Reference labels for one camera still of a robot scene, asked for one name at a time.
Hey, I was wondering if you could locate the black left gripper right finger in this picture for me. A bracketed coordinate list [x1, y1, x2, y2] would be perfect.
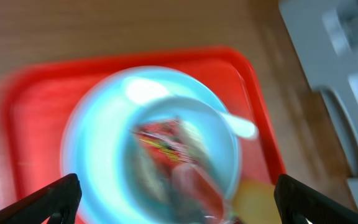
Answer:
[274, 174, 358, 224]

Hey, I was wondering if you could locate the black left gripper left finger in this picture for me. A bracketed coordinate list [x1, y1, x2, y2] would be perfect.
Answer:
[0, 174, 82, 224]

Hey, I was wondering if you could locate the red snack wrapper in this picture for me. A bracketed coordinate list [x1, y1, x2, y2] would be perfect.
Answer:
[132, 118, 227, 223]

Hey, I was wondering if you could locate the grey dishwasher rack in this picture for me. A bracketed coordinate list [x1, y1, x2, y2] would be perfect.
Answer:
[279, 0, 358, 208]

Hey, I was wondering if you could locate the yellow plastic cup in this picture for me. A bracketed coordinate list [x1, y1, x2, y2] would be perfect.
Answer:
[232, 179, 282, 224]

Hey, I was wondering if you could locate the light blue plate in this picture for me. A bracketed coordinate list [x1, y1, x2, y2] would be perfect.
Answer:
[61, 67, 226, 223]

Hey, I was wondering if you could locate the light blue bowl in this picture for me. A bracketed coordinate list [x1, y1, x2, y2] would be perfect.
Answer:
[127, 99, 240, 223]

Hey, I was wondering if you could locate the red plastic tray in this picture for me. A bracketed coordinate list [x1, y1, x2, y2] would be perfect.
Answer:
[0, 45, 287, 224]

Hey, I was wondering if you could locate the white plastic spoon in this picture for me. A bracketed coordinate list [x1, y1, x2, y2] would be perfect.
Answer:
[124, 78, 259, 140]

